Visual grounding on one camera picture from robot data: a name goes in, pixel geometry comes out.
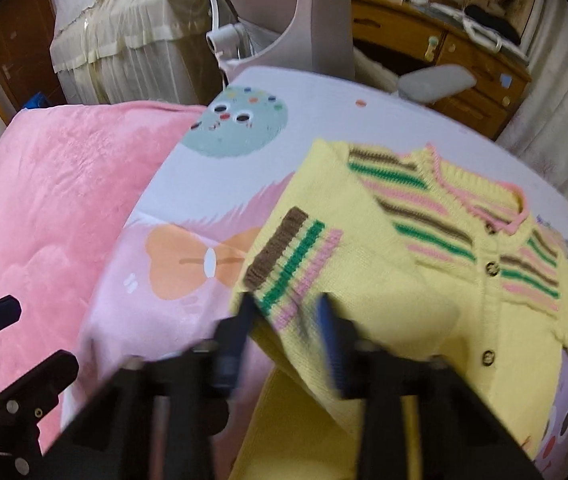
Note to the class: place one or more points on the yellow striped knit cardigan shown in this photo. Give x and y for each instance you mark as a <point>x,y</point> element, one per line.
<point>426,258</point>

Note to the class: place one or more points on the wooden desk with drawers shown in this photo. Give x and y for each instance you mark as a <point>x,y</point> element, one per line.
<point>403,38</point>

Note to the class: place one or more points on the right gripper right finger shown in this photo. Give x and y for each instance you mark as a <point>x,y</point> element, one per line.
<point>401,400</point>

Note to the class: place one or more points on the white tote bag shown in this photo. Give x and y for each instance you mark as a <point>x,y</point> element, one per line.
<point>484,37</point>

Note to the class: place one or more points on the brown wooden door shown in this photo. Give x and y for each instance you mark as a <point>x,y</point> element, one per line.
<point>26,32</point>

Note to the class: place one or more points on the cartoon print bed sheet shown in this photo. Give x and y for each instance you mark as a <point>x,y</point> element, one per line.
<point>182,250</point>

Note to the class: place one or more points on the cream lace covered furniture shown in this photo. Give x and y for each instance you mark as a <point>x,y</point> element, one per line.
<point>113,51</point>

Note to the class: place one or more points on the white leaf print curtain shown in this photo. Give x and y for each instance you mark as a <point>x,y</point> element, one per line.
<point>538,132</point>

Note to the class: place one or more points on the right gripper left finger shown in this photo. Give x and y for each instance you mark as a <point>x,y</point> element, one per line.
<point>175,406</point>

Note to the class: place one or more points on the white ergonomic office chair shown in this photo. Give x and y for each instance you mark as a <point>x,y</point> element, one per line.
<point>315,36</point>

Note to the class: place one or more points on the pink quilted blanket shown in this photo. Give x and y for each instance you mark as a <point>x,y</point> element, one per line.
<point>69,177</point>

